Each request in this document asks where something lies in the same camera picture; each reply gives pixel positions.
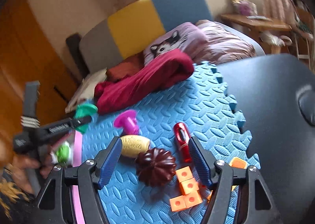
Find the yellow carved oval object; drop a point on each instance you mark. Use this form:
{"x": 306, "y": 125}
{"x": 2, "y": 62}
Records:
{"x": 133, "y": 145}

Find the magenta plastic cup toy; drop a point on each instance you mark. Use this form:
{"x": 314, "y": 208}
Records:
{"x": 128, "y": 122}

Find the pink-rimmed white tray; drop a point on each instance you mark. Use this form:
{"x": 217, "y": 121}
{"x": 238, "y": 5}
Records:
{"x": 75, "y": 138}

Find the grey yellow blue headboard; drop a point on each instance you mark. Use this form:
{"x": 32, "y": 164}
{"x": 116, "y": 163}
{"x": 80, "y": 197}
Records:
{"x": 131, "y": 29}

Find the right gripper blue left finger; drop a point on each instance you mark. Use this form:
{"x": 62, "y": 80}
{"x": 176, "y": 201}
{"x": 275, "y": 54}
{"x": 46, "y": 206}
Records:
{"x": 107, "y": 160}

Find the white folded cloth bag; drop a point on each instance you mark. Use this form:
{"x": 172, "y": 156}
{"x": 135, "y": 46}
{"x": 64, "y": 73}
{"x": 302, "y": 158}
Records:
{"x": 86, "y": 89}

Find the purple cat print pillow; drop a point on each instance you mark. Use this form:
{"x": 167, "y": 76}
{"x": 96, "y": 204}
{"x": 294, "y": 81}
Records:
{"x": 185, "y": 37}

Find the wooden side table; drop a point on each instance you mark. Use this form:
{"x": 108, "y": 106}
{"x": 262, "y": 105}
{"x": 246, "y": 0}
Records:
{"x": 253, "y": 28}

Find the orange linked cubes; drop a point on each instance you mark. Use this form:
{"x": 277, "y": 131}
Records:
{"x": 190, "y": 191}

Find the person's left hand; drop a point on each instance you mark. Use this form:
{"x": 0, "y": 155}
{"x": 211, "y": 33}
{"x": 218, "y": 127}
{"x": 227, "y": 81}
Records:
{"x": 18, "y": 168}

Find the orange plastic gear piece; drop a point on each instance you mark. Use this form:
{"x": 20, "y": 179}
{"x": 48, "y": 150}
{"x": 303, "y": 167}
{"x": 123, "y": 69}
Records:
{"x": 235, "y": 163}

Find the blue foam puzzle mat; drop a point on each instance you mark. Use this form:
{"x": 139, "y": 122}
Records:
{"x": 197, "y": 107}

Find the pink striped duvet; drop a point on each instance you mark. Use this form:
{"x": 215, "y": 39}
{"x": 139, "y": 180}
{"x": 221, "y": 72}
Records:
{"x": 222, "y": 46}

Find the dark brown wooden pumpkin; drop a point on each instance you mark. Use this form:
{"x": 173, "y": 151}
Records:
{"x": 155, "y": 167}

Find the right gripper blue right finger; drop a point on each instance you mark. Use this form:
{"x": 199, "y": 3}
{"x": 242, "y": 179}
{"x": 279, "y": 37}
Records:
{"x": 200, "y": 159}

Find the green white round gadget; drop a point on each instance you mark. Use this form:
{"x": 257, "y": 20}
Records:
{"x": 63, "y": 154}

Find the red cylindrical tube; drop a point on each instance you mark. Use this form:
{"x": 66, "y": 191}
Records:
{"x": 182, "y": 137}

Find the teal plastic spool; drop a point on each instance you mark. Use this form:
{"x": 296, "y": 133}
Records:
{"x": 84, "y": 113}

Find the maroon red blanket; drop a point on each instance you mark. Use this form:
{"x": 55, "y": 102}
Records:
{"x": 163, "y": 72}

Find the dark brown chair back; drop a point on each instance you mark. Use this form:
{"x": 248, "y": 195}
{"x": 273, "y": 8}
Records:
{"x": 72, "y": 43}

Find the purple jar on table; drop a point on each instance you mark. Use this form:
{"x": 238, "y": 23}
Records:
{"x": 245, "y": 8}

